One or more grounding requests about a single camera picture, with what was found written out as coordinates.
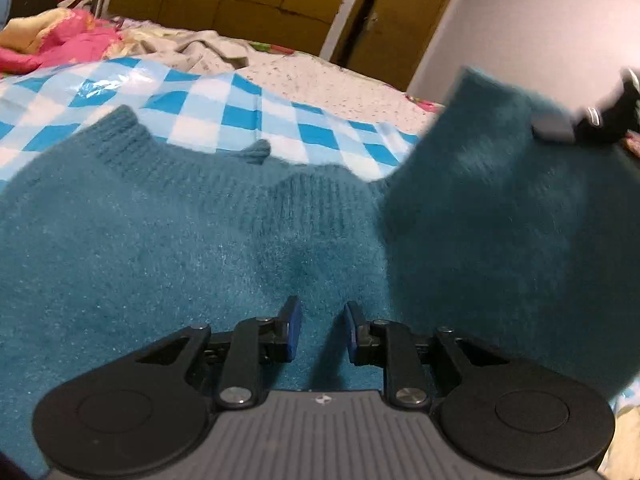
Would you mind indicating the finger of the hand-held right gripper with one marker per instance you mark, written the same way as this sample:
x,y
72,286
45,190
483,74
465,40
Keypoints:
x,y
607,122

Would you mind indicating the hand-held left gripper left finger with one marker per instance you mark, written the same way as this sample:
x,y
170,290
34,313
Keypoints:
x,y
295,332

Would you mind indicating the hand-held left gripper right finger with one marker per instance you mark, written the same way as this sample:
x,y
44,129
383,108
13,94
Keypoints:
x,y
351,335

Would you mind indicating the teal fuzzy sweater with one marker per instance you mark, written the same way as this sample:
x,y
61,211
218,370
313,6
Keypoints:
x,y
150,235

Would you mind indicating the brown wooden door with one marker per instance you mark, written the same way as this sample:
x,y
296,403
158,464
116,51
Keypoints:
x,y
400,20

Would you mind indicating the blue checkered plastic sheet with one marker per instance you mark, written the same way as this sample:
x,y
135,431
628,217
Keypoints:
x,y
210,105

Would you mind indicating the floral bed sheet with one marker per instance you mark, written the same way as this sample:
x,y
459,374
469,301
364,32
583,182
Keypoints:
x,y
320,85

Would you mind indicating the beige cloth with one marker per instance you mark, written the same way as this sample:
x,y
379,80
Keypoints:
x,y
205,50

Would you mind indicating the yellow wooden wardrobe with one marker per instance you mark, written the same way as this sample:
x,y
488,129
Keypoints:
x,y
225,0

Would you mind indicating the pink floral quilt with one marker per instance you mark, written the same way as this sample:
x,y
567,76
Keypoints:
x,y
65,40

